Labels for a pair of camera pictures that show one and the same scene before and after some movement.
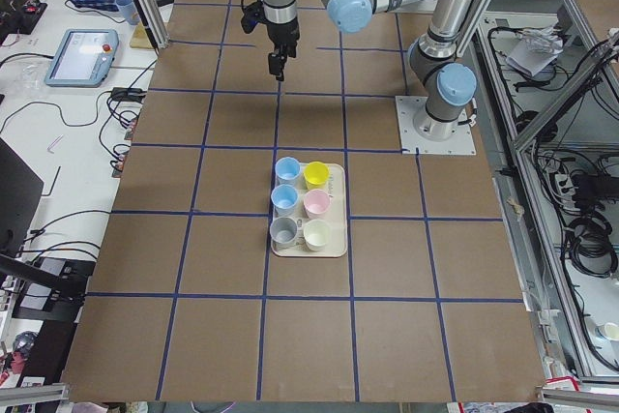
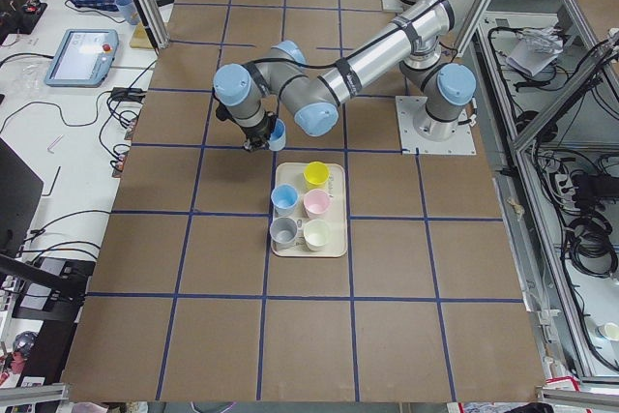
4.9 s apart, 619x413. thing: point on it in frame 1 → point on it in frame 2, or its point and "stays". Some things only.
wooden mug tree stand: x=140 y=38 stays
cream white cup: x=316 y=234 stays
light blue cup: x=286 y=169 → x=278 y=138
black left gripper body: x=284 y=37 → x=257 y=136
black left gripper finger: x=276 y=64 → x=255 y=143
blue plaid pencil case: x=95 y=3 stays
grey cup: x=282 y=231 stays
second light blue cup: x=283 y=198 stays
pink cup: x=316 y=203 stays
